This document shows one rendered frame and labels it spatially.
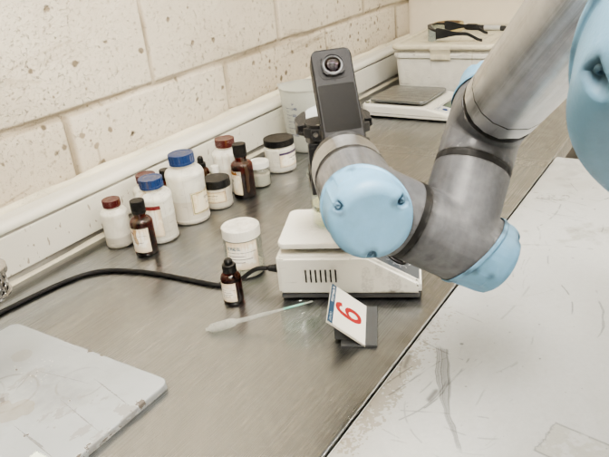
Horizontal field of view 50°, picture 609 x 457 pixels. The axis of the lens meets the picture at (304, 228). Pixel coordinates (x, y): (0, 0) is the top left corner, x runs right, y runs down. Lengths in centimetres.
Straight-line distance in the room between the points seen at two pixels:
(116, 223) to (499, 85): 77
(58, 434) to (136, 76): 76
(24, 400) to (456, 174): 55
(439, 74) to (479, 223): 138
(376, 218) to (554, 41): 19
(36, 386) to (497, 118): 61
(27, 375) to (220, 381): 24
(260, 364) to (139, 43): 73
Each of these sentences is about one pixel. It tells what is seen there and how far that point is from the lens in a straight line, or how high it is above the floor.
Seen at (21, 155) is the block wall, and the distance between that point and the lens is 118.
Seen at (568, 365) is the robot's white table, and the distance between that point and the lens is 82.
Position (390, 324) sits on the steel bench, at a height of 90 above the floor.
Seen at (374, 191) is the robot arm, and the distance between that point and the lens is 54.
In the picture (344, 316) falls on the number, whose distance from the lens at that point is 84.
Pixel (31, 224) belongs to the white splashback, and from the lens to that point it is 115.
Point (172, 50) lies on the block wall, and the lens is 140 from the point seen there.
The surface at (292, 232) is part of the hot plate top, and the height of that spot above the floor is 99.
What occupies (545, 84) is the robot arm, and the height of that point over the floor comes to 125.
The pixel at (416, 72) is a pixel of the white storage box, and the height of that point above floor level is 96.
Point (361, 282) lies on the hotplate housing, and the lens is 91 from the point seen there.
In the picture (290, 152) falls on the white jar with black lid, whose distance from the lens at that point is 141.
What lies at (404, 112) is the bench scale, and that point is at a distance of 174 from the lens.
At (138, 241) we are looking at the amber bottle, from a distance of 112.
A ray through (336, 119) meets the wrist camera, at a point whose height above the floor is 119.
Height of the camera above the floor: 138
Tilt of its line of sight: 25 degrees down
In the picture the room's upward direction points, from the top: 6 degrees counter-clockwise
